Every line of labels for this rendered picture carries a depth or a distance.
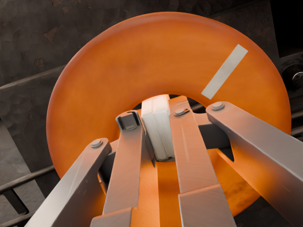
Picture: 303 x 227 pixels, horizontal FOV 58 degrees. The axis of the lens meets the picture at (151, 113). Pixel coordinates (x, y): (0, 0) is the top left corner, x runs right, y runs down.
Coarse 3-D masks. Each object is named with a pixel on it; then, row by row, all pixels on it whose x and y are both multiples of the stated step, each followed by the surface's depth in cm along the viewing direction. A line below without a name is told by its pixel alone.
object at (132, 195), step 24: (120, 120) 14; (120, 144) 13; (144, 144) 13; (120, 168) 11; (144, 168) 11; (120, 192) 9; (144, 192) 10; (96, 216) 8; (120, 216) 8; (144, 216) 9
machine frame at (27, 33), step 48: (0, 0) 44; (48, 0) 44; (96, 0) 44; (144, 0) 43; (192, 0) 43; (240, 0) 43; (288, 0) 46; (0, 48) 46; (48, 48) 46; (0, 96) 44; (48, 96) 43; (48, 192) 50
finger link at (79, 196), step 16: (96, 144) 13; (80, 160) 13; (96, 160) 12; (64, 176) 12; (80, 176) 11; (96, 176) 12; (64, 192) 11; (80, 192) 11; (96, 192) 12; (48, 208) 10; (64, 208) 10; (80, 208) 11; (96, 208) 12; (32, 224) 9; (48, 224) 9; (64, 224) 10; (80, 224) 10
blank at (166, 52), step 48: (96, 48) 15; (144, 48) 15; (192, 48) 15; (240, 48) 15; (96, 96) 16; (144, 96) 16; (192, 96) 16; (240, 96) 16; (48, 144) 17; (240, 192) 18
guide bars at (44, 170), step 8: (200, 104) 42; (296, 112) 41; (168, 160) 43; (48, 168) 47; (24, 176) 48; (32, 176) 47; (40, 176) 47; (8, 184) 48; (16, 184) 48; (0, 192) 48; (8, 192) 49; (8, 200) 49; (16, 200) 49; (16, 208) 50; (24, 208) 50; (24, 216) 48; (0, 224) 49; (8, 224) 48; (16, 224) 48; (24, 224) 49
